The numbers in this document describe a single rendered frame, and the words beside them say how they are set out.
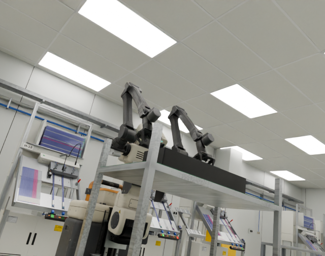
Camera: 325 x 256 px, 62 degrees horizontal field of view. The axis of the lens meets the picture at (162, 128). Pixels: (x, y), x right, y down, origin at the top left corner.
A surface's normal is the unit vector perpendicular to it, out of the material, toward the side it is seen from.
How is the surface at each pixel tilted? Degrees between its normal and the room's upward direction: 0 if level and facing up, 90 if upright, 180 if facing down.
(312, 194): 90
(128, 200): 98
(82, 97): 90
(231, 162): 90
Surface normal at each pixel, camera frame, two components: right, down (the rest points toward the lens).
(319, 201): -0.77, -0.34
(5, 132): 0.61, -0.17
